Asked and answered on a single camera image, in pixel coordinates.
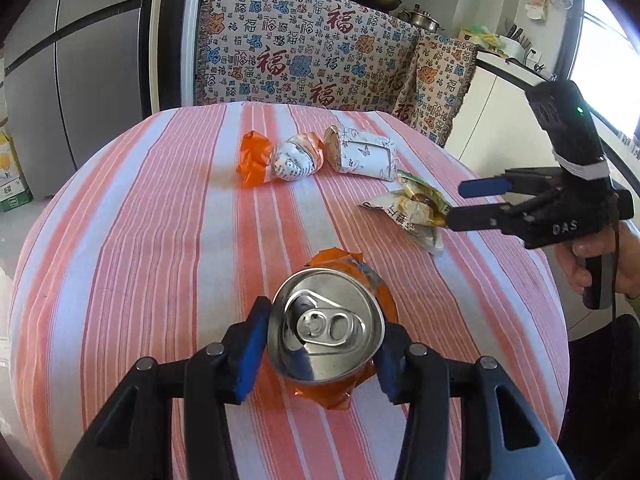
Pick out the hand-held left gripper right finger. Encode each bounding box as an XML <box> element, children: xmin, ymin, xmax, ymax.
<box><xmin>375</xmin><ymin>325</ymin><xmax>576</xmax><ymax>480</ymax></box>

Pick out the dark cloth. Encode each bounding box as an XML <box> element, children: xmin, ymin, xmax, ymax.
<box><xmin>565</xmin><ymin>312</ymin><xmax>640</xmax><ymax>480</ymax></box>

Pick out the striped tablecloth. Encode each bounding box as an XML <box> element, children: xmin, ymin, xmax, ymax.
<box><xmin>7</xmin><ymin>101</ymin><xmax>571</xmax><ymax>480</ymax></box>

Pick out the butterfly print tissue pack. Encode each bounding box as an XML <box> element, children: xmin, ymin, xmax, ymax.
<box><xmin>322</xmin><ymin>124</ymin><xmax>399</xmax><ymax>182</ymax></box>

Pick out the grey refrigerator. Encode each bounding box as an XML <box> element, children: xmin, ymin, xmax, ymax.
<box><xmin>0</xmin><ymin>0</ymin><xmax>161</xmax><ymax>198</ymax></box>

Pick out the crushed metal drink can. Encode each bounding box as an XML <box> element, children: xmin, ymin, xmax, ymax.
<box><xmin>266</xmin><ymin>268</ymin><xmax>387</xmax><ymax>382</ymax></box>

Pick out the large printed cloth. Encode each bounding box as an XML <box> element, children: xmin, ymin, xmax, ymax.
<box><xmin>195</xmin><ymin>0</ymin><xmax>421</xmax><ymax>113</ymax></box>

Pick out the white kitchen counter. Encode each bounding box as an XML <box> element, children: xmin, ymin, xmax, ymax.
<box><xmin>445</xmin><ymin>50</ymin><xmax>640</xmax><ymax>261</ymax></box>

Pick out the yellow green carton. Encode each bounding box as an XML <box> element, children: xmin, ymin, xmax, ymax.
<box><xmin>0</xmin><ymin>117</ymin><xmax>33</xmax><ymax>213</ymax></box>

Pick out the steel cooking pot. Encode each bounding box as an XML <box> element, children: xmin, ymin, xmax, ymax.
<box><xmin>397</xmin><ymin>4</ymin><xmax>446</xmax><ymax>33</ymax></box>

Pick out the orange-red plastic wrapper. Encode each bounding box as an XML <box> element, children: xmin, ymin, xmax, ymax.
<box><xmin>260</xmin><ymin>247</ymin><xmax>398</xmax><ymax>411</ymax></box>

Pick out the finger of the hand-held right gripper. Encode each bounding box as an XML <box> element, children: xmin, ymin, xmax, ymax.
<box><xmin>445</xmin><ymin>192</ymin><xmax>561</xmax><ymax>233</ymax></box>
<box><xmin>459</xmin><ymin>169</ymin><xmax>566</xmax><ymax>198</ymax></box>

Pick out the black cable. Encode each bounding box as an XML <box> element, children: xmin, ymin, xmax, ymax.
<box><xmin>606</xmin><ymin>195</ymin><xmax>623</xmax><ymax>341</ymax></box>

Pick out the snack packet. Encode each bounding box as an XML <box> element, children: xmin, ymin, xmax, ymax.
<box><xmin>359</xmin><ymin>170</ymin><xmax>456</xmax><ymax>256</ymax></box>

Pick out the orange-red foil wrapper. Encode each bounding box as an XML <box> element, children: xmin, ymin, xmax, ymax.
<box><xmin>237</xmin><ymin>131</ymin><xmax>276</xmax><ymax>188</ymax></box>

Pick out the person's right hand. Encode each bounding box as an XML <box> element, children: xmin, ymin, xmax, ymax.
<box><xmin>552</xmin><ymin>220</ymin><xmax>640</xmax><ymax>306</ymax></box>

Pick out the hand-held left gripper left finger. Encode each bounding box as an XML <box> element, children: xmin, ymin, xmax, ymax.
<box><xmin>60</xmin><ymin>296</ymin><xmax>273</xmax><ymax>480</ymax></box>

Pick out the crumpled printed paper wrapper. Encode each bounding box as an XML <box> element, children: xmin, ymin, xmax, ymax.
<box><xmin>270</xmin><ymin>131</ymin><xmax>326</xmax><ymax>183</ymax></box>

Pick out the yellow green plastic bag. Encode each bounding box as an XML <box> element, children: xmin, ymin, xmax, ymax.
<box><xmin>457</xmin><ymin>25</ymin><xmax>503</xmax><ymax>53</ymax></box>

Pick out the window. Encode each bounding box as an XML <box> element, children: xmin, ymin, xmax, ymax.
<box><xmin>582</xmin><ymin>0</ymin><xmax>640</xmax><ymax>141</ymax></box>

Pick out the knife rack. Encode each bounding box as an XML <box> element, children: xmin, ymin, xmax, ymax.
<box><xmin>500</xmin><ymin>19</ymin><xmax>536</xmax><ymax>63</ymax></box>

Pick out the narrow printed cloth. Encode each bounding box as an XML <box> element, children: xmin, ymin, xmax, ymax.
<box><xmin>392</xmin><ymin>32</ymin><xmax>478</xmax><ymax>148</ymax></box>

